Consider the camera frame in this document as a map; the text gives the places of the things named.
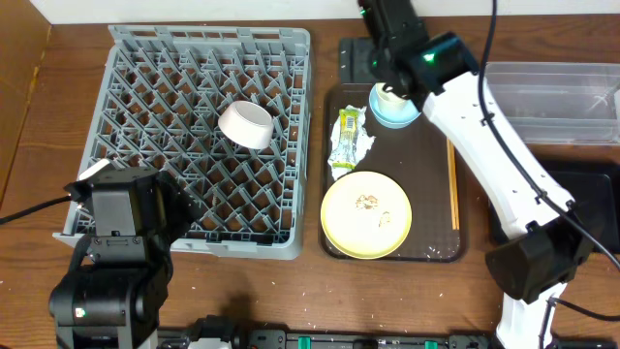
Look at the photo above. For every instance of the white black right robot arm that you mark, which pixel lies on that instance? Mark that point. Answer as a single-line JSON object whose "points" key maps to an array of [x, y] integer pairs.
{"points": [[454, 96]]}

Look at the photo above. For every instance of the white pink bowl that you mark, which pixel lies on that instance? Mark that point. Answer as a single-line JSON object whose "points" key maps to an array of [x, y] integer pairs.
{"points": [[247, 124]]}

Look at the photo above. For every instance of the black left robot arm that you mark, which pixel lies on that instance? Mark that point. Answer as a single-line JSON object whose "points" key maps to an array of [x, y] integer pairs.
{"points": [[118, 276]]}

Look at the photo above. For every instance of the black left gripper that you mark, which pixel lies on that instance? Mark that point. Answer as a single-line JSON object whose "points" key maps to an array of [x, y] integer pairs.
{"points": [[174, 208]]}

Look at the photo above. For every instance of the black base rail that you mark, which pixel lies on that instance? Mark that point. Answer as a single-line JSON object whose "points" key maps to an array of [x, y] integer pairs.
{"points": [[214, 331]]}

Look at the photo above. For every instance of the white cup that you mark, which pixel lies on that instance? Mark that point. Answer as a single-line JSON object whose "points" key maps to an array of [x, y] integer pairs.
{"points": [[388, 100]]}

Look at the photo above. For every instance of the dark brown tray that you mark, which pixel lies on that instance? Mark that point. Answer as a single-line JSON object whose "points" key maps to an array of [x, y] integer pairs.
{"points": [[416, 158]]}

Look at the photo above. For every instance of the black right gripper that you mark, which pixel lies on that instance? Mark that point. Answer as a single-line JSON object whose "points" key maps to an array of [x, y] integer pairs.
{"points": [[400, 84]]}

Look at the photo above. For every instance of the food scraps on plate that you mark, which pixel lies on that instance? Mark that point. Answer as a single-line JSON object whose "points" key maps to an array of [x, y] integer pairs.
{"points": [[370, 208]]}

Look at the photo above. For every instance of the yellow green snack wrapper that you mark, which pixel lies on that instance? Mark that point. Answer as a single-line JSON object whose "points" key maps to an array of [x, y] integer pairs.
{"points": [[350, 141]]}

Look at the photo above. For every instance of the clear plastic bin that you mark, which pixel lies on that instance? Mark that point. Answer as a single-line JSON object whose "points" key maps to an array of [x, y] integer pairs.
{"points": [[554, 103]]}

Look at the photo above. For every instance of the black bin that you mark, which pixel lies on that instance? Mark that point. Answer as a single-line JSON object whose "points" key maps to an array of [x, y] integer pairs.
{"points": [[584, 193]]}

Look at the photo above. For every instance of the yellow plate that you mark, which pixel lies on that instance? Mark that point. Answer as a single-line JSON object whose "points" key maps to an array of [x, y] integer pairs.
{"points": [[353, 234]]}

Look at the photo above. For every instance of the grey dishwasher rack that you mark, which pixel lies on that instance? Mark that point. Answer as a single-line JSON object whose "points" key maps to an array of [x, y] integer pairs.
{"points": [[161, 96]]}

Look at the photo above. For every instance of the light blue bowl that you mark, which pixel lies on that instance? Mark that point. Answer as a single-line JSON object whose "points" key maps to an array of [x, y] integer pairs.
{"points": [[393, 120]]}

